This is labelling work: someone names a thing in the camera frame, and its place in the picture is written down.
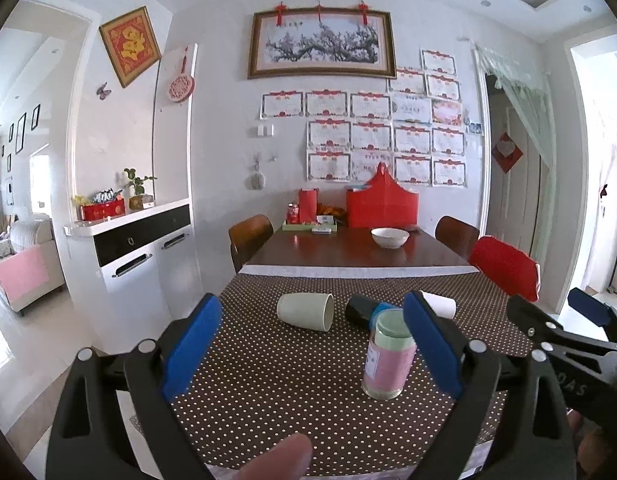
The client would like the brown wooden chair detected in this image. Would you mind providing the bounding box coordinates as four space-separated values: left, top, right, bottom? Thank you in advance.
435 216 480 260
228 214 274 273

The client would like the red covered chair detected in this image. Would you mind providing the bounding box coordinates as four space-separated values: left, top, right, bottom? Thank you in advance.
469 236 541 302

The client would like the white paper cup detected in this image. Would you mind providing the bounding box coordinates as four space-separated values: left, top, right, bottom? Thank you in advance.
420 290 457 320

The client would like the red round hanging ornament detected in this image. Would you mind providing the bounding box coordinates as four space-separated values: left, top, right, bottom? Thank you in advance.
167 49 194 103

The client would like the red cola can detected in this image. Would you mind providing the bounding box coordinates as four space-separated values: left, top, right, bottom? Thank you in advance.
286 203 300 224

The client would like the round hanging wall pendant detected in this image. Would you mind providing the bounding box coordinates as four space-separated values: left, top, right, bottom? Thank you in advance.
250 154 266 191

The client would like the butterfly wall decoration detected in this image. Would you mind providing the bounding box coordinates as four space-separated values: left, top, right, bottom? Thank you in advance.
96 82 111 101

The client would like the clear pink green labelled cup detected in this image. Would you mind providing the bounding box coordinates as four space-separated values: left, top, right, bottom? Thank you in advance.
362 308 417 400

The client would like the white sofa pink cover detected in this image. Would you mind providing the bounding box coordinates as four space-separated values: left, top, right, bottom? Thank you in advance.
0 214 66 315

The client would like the framed plum blossom painting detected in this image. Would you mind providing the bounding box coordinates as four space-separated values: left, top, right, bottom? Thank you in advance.
248 3 397 79

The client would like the white wall light switch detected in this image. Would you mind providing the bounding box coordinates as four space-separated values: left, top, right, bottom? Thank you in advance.
256 124 274 138

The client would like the green tray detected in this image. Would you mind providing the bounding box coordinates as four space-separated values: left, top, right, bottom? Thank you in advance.
281 222 338 234

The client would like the pale green plastic cup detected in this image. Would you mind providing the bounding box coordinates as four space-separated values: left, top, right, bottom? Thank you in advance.
277 292 335 333

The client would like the white black sideboard cabinet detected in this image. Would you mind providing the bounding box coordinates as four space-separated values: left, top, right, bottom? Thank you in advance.
64 198 203 354

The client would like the red gift bag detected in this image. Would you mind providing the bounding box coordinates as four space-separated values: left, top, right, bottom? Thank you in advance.
347 162 419 229

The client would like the red gold diamond picture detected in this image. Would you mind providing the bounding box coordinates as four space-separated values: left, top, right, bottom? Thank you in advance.
99 6 162 88

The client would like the potted green plant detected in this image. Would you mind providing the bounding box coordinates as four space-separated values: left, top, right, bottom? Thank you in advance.
123 168 156 211

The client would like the left hand thumb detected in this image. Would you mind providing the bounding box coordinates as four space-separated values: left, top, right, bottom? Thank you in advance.
234 434 313 480

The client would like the black blue cylindrical bottle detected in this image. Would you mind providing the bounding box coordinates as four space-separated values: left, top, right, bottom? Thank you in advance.
345 295 395 332

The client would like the small red box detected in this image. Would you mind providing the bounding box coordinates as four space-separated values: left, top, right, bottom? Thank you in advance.
299 188 318 224

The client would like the brown wooden chair left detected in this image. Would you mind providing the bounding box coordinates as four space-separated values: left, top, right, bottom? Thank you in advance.
228 214 274 273

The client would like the brown polka dot tablecloth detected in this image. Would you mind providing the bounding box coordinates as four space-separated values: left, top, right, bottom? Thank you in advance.
172 272 530 478

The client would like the white lace door curtain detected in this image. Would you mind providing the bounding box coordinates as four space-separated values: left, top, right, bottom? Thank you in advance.
473 43 557 181

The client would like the white ceramic bowl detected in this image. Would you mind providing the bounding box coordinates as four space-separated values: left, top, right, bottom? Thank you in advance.
371 228 411 249

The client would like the brown wooden chair right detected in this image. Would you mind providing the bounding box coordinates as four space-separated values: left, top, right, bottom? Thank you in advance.
435 216 480 260

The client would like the red box on sideboard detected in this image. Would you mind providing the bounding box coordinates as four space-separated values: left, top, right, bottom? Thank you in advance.
80 198 125 222

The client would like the red door diamond decoration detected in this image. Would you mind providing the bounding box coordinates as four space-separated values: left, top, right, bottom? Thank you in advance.
492 132 523 174

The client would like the right hand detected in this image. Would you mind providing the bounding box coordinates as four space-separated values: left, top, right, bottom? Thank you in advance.
567 408 617 479

